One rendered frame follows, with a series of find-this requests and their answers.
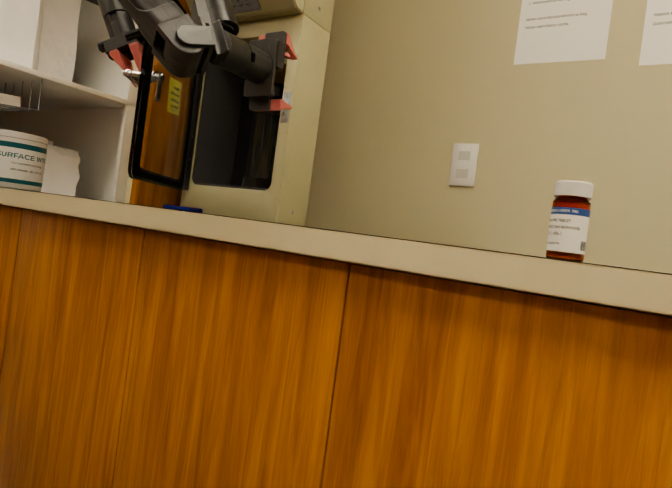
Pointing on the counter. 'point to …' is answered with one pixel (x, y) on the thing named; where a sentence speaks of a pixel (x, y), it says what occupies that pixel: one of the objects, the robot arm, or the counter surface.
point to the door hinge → (192, 132)
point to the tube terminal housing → (299, 76)
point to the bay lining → (223, 129)
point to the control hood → (276, 4)
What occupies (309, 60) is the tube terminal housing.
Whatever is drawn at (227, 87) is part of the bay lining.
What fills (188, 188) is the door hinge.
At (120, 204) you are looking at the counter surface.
